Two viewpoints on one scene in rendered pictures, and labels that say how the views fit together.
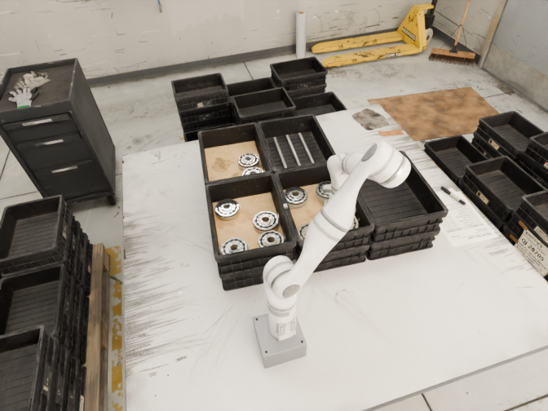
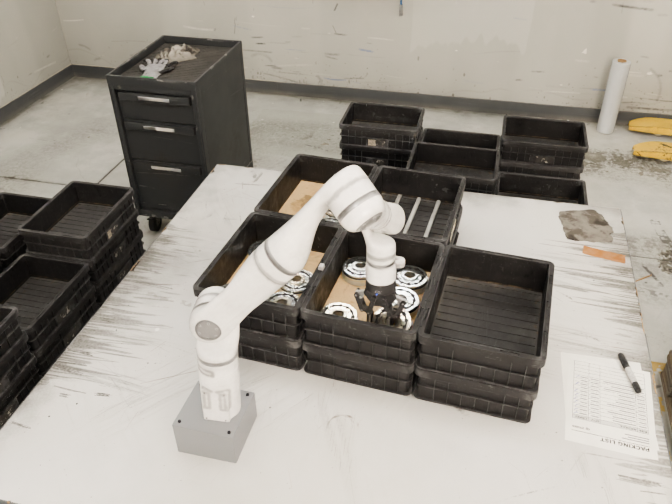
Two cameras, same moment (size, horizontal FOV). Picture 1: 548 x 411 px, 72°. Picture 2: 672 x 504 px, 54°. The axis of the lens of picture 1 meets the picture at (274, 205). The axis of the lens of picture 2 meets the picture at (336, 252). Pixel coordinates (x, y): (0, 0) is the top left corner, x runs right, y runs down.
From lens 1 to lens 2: 0.78 m
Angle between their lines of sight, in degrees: 24
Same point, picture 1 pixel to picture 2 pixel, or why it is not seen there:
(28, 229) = (82, 215)
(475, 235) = (617, 440)
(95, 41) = (304, 35)
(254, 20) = (541, 57)
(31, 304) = (36, 296)
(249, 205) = not seen: hidden behind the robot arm
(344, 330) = (307, 461)
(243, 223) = not seen: hidden behind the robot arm
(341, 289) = (346, 414)
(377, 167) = (329, 193)
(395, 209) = (489, 340)
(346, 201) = (289, 229)
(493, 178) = not seen: outside the picture
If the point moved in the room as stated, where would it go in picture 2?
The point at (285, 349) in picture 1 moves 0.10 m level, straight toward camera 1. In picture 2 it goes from (202, 429) to (173, 462)
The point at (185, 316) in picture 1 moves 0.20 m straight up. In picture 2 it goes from (142, 356) to (128, 301)
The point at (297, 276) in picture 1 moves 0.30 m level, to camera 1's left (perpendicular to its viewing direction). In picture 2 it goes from (215, 311) to (105, 270)
